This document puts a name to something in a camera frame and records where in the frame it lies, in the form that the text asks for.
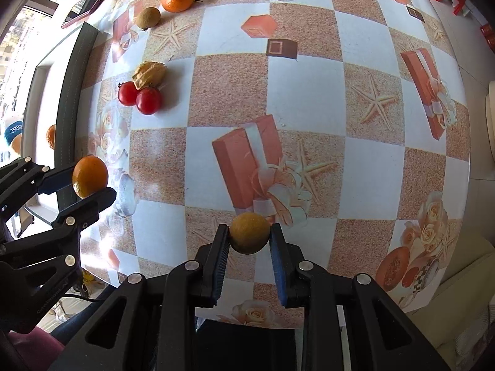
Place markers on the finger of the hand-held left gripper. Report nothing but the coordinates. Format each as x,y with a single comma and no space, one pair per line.
58,181
91,203

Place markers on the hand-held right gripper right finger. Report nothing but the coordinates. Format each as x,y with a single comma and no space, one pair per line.
278,270

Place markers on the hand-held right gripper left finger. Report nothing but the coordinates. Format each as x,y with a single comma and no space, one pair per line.
217,266

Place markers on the yellow-brown round fruit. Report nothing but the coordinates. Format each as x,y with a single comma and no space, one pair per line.
249,234

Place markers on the white tray with grey rim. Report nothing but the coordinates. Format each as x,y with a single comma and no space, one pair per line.
73,96

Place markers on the red cherry tomato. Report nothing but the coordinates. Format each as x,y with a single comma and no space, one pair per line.
149,101
127,93

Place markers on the person's leg in jeans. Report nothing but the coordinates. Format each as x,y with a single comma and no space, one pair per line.
67,326

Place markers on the maroon cloth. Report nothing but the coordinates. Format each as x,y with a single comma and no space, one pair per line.
27,351

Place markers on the printed checkered tablecloth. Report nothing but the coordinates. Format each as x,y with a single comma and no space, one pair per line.
301,96

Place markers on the red-cased tablet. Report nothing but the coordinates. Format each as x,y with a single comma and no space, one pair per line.
83,7

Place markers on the brown kiwi fruit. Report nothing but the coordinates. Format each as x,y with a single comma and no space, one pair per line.
147,18

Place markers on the small red object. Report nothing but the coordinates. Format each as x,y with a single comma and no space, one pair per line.
488,34

